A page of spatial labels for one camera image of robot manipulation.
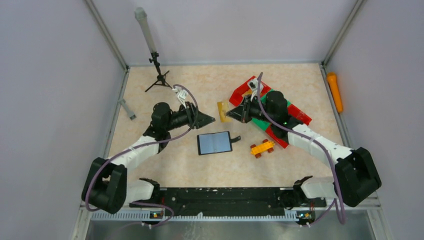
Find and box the red bin with wooden blocks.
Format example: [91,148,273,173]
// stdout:
[229,75,273,107]

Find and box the black leather card holder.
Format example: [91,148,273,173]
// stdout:
[196,131,241,156]

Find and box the green plastic bin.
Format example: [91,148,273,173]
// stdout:
[252,88,291,131]

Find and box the purple cable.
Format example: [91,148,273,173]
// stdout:
[84,83,200,229]
[256,72,347,228]

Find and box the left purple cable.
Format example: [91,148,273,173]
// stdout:
[84,83,200,229]

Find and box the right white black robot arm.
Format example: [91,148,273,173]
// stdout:
[226,91,382,207]

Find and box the gold credit card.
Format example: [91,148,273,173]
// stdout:
[217,101,232,123]

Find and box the orange flashlight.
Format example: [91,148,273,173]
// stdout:
[326,72,344,113]

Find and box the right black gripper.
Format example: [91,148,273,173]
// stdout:
[227,94,276,124]

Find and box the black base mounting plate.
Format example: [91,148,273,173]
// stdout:
[146,187,327,217]

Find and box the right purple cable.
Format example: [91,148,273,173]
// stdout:
[256,72,347,228]

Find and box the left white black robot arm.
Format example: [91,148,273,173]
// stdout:
[81,102,215,214]

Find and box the small grey tool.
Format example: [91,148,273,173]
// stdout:
[118,98,137,121]

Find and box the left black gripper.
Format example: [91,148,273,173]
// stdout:
[164,101,215,131]

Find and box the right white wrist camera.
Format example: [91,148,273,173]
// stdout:
[247,77,263,101]

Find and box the yellow toy brick car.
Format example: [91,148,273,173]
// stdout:
[250,139,275,159]

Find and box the black tripod with grey tube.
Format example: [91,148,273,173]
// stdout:
[134,7,172,92]

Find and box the red bin with plastic bags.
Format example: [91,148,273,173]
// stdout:
[265,103,312,149]

